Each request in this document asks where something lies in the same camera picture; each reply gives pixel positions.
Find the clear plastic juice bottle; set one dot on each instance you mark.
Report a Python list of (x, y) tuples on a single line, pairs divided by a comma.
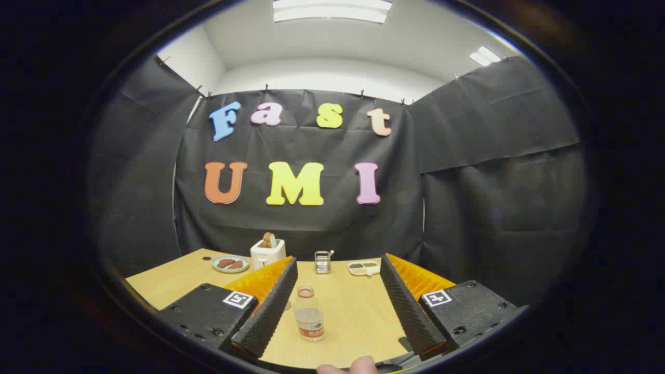
[(310, 321)]

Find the white divided dish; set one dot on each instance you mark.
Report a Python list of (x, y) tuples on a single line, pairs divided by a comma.
[(363, 268)]

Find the small ceiling light panel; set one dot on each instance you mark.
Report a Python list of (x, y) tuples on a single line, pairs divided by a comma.
[(486, 55)]

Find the brown bread slice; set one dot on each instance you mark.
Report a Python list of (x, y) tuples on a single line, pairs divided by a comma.
[(268, 240)]

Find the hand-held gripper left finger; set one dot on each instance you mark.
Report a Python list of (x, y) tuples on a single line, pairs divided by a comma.
[(270, 311)]

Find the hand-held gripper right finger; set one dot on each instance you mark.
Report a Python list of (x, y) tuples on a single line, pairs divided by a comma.
[(408, 311)]

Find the brown meat slice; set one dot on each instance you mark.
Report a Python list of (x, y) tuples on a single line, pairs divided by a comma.
[(224, 263), (237, 265)]

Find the black backdrop cloth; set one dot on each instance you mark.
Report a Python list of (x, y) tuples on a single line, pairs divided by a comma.
[(311, 223)]

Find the wooden table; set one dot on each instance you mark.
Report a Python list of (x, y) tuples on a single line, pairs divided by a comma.
[(353, 311)]

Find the pale green plate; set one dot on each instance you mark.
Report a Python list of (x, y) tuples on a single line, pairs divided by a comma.
[(218, 269)]

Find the white toaster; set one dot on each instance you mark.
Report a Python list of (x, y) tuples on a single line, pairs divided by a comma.
[(266, 257)]

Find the long ceiling light panel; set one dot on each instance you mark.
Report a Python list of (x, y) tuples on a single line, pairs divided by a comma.
[(332, 10)]

